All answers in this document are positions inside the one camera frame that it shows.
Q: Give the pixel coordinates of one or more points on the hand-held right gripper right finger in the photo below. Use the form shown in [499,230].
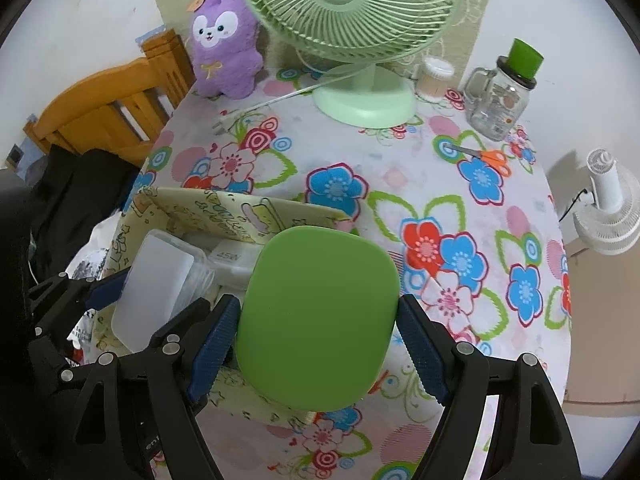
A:
[422,355]

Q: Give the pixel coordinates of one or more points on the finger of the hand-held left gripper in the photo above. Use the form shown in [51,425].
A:
[62,372]
[107,290]

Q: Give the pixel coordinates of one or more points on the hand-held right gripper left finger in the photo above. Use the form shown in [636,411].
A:
[212,355]

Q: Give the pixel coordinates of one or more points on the large white charger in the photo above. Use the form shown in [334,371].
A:
[230,258]

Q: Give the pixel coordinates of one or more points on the green rounded case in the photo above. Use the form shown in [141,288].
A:
[315,320]

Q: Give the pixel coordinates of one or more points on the yellow printed storage box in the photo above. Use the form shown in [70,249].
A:
[215,207]

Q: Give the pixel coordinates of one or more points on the white printed cloth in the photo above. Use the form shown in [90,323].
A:
[95,255]

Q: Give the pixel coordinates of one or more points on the black clothing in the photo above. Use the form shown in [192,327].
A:
[75,195]

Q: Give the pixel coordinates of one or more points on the floral tablecloth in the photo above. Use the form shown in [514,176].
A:
[390,195]

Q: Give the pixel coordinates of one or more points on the white standing fan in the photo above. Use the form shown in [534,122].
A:
[607,220]

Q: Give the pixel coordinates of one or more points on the glass jar with green lid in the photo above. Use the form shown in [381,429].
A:
[492,110]

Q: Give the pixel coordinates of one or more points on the light blue paper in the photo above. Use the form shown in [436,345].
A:
[147,35]

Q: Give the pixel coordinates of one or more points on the purple plush toy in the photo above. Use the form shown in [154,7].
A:
[225,60]

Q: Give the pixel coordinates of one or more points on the cotton swab jar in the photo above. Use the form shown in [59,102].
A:
[432,85]

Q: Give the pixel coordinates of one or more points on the wall socket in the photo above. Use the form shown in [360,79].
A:
[13,155]

